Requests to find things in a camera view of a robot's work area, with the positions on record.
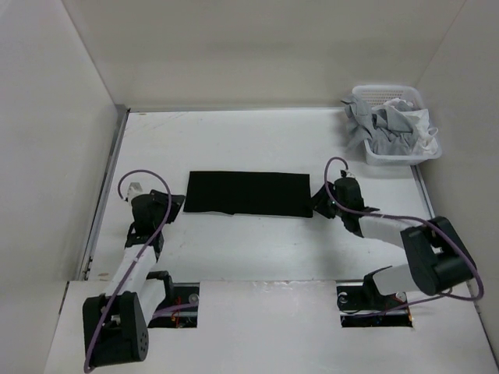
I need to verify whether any black tank top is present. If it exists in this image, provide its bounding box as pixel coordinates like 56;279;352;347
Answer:
184;171;313;218

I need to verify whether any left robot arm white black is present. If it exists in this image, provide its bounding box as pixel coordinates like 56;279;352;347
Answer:
82;190;185;373

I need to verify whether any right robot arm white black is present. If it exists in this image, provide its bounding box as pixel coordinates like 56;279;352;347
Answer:
311;177;483;309

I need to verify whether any grey tank top in basket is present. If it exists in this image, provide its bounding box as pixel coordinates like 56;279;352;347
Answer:
342;94;417;156

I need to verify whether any white tank top in basket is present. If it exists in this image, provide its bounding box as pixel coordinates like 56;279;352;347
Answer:
384;98;438;156

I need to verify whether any white plastic laundry basket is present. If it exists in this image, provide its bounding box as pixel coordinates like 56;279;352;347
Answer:
342;85;442;166

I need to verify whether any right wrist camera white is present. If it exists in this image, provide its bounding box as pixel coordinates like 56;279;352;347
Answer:
340;170;356;179

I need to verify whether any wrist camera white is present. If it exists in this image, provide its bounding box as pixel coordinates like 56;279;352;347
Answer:
340;170;356;179
126;182;143;203

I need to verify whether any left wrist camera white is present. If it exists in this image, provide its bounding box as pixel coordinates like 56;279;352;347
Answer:
126;182;143;203

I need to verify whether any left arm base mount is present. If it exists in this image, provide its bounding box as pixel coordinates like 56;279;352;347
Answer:
147;271;200;329

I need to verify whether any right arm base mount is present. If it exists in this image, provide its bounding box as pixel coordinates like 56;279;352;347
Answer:
336;282;412;328

